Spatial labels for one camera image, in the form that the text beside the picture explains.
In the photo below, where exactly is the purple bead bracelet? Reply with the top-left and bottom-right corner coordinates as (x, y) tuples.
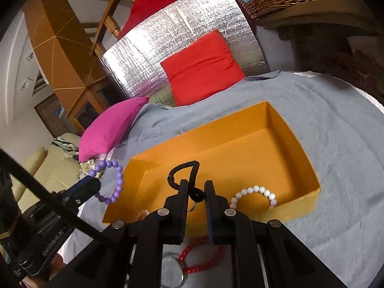
(88, 159), (125, 205)

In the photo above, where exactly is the red bead bracelet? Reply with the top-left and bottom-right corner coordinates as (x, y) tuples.
(178, 235), (226, 275)

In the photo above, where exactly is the white bead bracelet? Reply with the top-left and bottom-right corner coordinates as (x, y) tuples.
(229, 185), (278, 211)

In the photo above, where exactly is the patterned beige cloth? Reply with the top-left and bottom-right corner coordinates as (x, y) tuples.
(51, 133), (99, 180)

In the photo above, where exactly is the cream armchair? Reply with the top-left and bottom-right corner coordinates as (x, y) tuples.
(11, 144), (81, 212)

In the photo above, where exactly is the magenta pillow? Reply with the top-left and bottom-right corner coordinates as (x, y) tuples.
(79, 97), (149, 162)

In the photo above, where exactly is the orange cardboard box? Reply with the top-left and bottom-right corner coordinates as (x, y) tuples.
(103, 102), (321, 224)

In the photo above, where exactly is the silver foil insulation sheet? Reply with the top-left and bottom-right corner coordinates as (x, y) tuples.
(100, 0), (269, 106)

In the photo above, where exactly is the red cushion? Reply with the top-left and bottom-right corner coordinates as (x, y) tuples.
(161, 29), (245, 107)

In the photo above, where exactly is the wooden shelf table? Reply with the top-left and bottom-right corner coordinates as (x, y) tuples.
(256, 0), (383, 35)

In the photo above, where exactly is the silver key ring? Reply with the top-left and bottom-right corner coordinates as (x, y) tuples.
(160, 253), (189, 288)

